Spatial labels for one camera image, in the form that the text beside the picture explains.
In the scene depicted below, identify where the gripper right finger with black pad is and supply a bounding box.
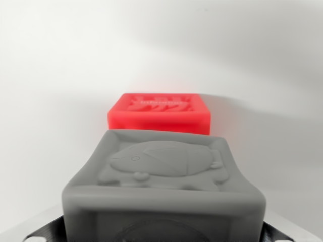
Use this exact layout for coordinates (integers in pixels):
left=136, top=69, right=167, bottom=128
left=259, top=208, right=301, bottom=242

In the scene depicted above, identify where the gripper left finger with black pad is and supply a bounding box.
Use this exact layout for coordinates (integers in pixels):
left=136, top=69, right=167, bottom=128
left=23, top=204, right=67, bottom=242

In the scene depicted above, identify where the grey embossed cube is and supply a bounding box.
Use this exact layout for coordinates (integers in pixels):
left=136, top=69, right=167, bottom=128
left=62, top=129, right=267, bottom=242

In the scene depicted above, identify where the red embossed cube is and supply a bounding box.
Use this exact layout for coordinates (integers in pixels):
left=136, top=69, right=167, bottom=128
left=106, top=93, right=211, bottom=136

